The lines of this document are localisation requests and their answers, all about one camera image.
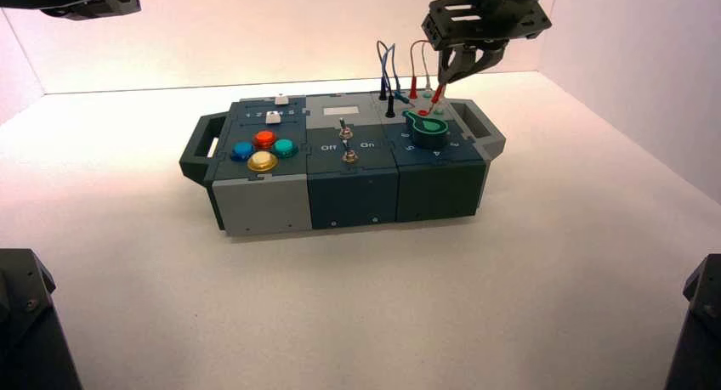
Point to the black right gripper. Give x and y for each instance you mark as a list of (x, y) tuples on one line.
[(490, 16)]

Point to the blue round push button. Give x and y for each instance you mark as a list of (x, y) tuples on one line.
[(243, 151)]

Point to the white slider switch cap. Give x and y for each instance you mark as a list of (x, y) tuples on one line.
[(274, 117), (281, 100)]

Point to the small grey display screen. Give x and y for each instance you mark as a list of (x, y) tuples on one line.
[(341, 111)]

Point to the teal round push button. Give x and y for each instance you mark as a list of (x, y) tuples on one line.
[(285, 147)]

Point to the yellow round push button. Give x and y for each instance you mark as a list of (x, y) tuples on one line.
[(262, 162)]

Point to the orange round push button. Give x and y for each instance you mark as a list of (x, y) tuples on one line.
[(265, 139)]

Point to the grey and teal control box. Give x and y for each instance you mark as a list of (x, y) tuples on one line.
[(350, 190)]

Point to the green rotary knob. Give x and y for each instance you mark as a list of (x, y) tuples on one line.
[(427, 129)]

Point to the metal toggle switch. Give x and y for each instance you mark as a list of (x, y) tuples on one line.
[(350, 156), (345, 131)]

